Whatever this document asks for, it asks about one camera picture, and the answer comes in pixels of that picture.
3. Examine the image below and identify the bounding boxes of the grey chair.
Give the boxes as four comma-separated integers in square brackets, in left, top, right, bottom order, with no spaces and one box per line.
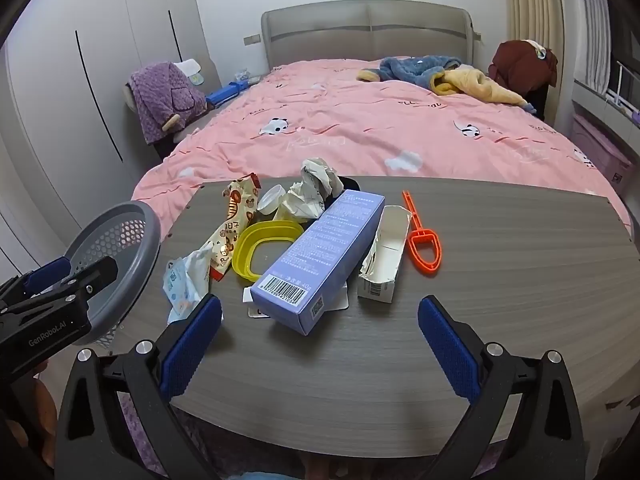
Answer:
[122,55,223,163]

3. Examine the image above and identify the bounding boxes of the orange plastic scoop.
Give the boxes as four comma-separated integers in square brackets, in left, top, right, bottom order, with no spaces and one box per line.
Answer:
[401,190,443,275]

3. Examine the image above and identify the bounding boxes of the purple rug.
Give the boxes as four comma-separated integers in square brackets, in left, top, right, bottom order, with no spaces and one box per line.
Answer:
[120,395,168,480]

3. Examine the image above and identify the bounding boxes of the purple cardboard box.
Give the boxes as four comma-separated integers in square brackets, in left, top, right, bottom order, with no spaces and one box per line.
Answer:
[250,190,386,336]

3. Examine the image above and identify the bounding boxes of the pink bed with duvet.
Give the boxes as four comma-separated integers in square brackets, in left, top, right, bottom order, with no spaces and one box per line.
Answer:
[131,57,632,241]

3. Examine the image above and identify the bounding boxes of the purple fleece robe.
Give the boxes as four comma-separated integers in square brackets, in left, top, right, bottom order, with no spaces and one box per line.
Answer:
[129,60,210,146]

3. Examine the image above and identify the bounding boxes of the blue long box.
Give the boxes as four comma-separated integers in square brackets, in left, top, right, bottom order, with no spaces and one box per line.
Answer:
[206,80,250,107]

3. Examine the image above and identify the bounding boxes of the white bib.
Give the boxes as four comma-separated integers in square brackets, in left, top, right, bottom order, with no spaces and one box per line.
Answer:
[175,58,206,86]

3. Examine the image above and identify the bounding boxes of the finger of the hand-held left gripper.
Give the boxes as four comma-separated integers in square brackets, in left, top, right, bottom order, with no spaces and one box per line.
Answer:
[0,256,71,306]
[0,256,119,318]

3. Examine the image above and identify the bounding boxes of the white wardrobe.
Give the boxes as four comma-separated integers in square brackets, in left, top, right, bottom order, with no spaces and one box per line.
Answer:
[0,0,221,261]

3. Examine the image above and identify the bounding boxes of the white blue wet wipe packet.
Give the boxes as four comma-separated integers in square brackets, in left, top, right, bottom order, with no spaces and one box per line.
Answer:
[164,240,217,325]

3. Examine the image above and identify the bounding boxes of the black strap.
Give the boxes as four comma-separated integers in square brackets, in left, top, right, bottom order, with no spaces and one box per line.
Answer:
[320,176,361,221]

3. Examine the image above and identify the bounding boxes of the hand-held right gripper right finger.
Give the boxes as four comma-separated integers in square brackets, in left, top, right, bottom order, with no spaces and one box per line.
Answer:
[417,295,587,480]

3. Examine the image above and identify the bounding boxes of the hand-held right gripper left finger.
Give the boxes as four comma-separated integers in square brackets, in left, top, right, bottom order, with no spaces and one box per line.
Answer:
[54,294,223,480]

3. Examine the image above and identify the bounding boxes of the grey perforated plastic basket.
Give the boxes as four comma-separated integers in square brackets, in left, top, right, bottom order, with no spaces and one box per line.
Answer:
[64,201,163,348]

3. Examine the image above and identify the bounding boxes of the crumpled white paper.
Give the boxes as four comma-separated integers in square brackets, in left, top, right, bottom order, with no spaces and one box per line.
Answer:
[274,158,345,221]

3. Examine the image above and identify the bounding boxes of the playing card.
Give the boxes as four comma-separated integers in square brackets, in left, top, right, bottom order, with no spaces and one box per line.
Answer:
[242,280,351,320]

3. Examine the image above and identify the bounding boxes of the grey padded headboard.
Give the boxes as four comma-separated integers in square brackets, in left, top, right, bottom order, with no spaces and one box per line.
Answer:
[261,1,475,70]

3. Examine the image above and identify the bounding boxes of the white paper carton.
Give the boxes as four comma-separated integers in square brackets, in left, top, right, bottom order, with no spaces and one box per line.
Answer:
[357,205,413,304]

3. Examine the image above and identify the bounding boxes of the maroon clothing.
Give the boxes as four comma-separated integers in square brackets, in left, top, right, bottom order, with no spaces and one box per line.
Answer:
[489,39,558,106]

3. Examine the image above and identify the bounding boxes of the beige curtain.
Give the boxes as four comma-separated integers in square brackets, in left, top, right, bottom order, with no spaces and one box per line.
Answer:
[502,0,616,91]

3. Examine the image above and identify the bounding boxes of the white plastic cap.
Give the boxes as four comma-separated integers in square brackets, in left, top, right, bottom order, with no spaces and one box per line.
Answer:
[256,184,287,216]

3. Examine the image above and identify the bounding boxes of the cream printed snack wrapper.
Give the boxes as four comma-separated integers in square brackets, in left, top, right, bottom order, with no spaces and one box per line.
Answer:
[207,174,262,281]

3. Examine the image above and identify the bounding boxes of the pink storage box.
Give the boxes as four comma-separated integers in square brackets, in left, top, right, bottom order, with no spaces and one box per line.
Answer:
[570,112,636,196]

